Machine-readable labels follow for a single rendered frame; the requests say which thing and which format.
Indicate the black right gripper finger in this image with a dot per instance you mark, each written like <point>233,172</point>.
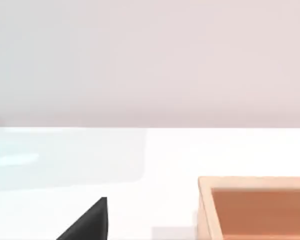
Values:
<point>92,223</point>

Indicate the shallow salmon-coloured box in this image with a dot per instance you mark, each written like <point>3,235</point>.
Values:
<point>260,210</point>

